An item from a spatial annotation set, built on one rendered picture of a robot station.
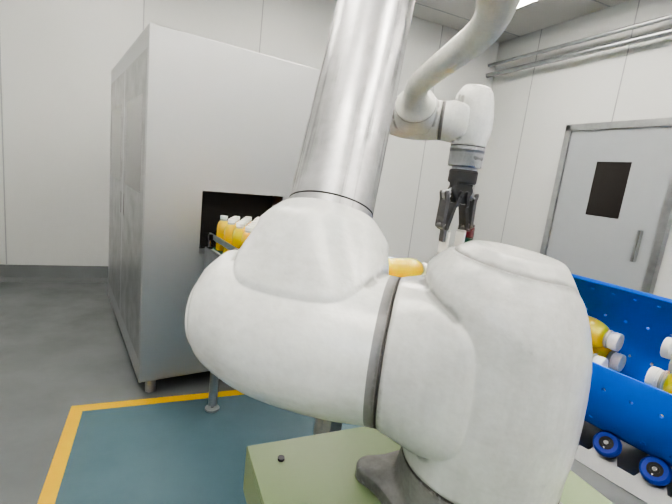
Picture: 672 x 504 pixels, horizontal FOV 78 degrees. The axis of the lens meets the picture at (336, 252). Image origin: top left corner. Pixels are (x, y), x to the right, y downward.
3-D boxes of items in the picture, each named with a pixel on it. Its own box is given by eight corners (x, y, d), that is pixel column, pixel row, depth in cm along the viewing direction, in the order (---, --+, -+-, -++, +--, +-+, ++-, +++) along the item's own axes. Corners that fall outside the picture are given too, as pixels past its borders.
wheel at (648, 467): (676, 465, 67) (678, 469, 68) (645, 448, 71) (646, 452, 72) (664, 490, 66) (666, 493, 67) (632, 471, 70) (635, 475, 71)
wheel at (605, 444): (625, 438, 73) (627, 442, 74) (598, 424, 77) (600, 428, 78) (613, 460, 72) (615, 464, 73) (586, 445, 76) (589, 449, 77)
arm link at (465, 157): (493, 149, 109) (488, 172, 110) (465, 149, 116) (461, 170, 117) (470, 144, 104) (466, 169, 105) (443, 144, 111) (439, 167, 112)
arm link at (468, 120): (486, 150, 114) (438, 145, 117) (497, 91, 111) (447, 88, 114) (490, 146, 103) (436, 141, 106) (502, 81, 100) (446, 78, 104)
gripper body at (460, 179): (464, 167, 105) (458, 204, 107) (485, 171, 110) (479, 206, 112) (442, 166, 111) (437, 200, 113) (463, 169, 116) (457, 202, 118)
